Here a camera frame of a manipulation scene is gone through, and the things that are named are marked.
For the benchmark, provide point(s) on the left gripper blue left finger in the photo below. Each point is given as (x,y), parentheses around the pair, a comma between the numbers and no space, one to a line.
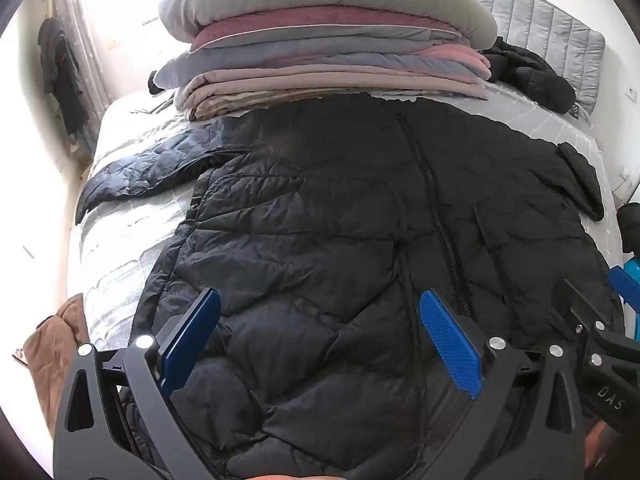
(186,337)

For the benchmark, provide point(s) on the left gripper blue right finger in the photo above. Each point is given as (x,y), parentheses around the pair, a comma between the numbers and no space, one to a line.
(460,357)

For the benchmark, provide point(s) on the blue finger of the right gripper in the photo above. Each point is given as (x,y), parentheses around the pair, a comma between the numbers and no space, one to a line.
(625,285)

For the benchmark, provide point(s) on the black quilted down jacket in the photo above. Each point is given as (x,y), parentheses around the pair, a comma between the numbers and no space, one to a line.
(320,223)

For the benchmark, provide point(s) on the person's right hand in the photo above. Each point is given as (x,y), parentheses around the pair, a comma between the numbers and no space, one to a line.
(599,440)

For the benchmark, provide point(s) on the person's left hand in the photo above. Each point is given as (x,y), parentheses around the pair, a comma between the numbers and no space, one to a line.
(284,477)

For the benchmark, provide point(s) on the blue plastic stool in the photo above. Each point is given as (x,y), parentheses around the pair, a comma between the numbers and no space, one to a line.
(632,268)

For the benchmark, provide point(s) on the grey bed with checked sheet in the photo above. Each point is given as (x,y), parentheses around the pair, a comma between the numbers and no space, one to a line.
(113,249)

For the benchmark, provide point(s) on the brown blanket on floor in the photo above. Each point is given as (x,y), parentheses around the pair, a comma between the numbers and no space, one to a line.
(50,349)

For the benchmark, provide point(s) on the grey padded headboard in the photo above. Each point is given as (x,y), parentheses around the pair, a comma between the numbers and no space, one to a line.
(569,46)

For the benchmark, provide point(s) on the black garment near headboard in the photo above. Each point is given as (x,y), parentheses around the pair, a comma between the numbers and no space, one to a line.
(530,74)

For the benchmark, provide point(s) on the beige folded blanket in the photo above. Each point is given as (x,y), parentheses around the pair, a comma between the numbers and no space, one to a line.
(221,92)

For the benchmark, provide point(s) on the grey window curtain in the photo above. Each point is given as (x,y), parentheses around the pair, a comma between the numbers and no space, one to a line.
(98,95)

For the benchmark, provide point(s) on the pink folded blanket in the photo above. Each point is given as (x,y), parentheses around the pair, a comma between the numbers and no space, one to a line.
(471,59)

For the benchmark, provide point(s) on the blue-grey folded blanket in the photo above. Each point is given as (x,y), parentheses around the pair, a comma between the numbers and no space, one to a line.
(396,54)

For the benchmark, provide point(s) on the maroon folded blanket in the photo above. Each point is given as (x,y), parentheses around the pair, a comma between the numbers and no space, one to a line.
(241,29)

